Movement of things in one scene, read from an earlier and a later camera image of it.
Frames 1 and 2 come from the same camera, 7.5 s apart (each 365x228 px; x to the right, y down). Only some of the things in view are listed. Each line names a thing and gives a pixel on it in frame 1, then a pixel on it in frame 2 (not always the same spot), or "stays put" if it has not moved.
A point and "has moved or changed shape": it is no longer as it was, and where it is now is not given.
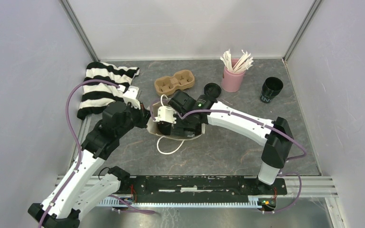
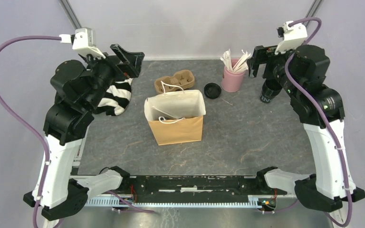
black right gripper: x=177 y=129 -> x=264 y=54
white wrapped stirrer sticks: x=243 y=65 stays put
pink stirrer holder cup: x=232 y=81 stays put
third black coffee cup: x=272 y=87 stays put
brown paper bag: x=152 y=125 has moved or changed shape
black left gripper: x=142 y=113 -> x=131 y=67
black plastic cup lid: x=213 y=90 stays put
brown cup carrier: x=165 y=85 stays put
